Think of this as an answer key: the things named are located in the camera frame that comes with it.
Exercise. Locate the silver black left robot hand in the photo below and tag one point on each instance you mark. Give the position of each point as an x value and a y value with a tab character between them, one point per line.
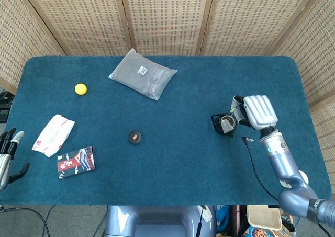
4	166

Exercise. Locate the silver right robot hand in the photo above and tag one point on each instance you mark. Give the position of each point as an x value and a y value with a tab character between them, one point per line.
260	110

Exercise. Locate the pyramid tea bag green tag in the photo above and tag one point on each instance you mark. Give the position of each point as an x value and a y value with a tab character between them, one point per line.
227	127

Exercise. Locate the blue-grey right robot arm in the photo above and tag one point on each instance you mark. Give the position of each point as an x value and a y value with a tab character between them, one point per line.
285	166

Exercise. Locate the small black round disc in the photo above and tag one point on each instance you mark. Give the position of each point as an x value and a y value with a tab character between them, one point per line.
135	137

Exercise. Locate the small black cup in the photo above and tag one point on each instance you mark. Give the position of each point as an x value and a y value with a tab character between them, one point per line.
216	123

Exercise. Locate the white tissue pack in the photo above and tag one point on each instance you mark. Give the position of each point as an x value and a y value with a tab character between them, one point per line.
52	136

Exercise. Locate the black equipment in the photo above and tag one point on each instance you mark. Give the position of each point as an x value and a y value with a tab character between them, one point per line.
5	106

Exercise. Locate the red blue printed box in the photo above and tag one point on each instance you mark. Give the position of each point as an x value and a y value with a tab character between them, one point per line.
76	162

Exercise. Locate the beige takeaway container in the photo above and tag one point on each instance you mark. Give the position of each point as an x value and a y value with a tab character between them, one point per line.
264	217

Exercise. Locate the blue table cloth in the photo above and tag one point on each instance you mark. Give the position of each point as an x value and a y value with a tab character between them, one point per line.
170	169

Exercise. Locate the yellow ball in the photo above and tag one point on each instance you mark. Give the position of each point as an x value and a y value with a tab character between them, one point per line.
80	89

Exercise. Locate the blue package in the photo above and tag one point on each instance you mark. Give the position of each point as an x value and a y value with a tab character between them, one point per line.
222	217

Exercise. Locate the grey plastic pouch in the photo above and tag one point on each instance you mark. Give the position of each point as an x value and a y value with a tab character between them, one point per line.
144	73

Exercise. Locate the cookie box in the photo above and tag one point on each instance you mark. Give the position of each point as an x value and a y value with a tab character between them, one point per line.
257	233

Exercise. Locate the woven wooden folding screen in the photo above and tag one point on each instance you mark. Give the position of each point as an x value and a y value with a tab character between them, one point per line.
167	17

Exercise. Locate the blue-grey robot torso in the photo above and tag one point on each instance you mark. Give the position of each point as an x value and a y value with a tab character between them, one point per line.
159	221

